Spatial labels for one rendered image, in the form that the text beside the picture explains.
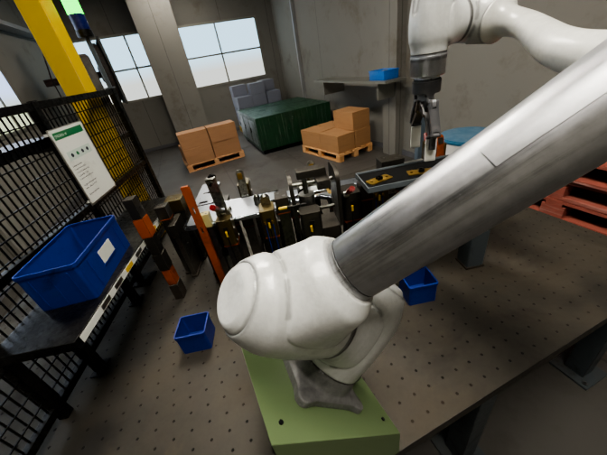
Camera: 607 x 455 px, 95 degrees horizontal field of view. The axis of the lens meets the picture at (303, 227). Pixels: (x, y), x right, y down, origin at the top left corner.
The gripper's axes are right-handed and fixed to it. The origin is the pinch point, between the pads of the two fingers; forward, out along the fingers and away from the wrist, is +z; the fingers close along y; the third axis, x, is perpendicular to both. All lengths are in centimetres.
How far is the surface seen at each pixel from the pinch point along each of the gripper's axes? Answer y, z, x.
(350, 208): 6.7, 21.1, 22.8
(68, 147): 20, -15, 130
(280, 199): 2.4, 11.4, 47.9
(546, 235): 18, 53, -63
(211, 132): 437, 63, 231
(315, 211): -3.5, 15.2, 35.7
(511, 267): 0, 53, -38
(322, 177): 7.2, 7.4, 31.9
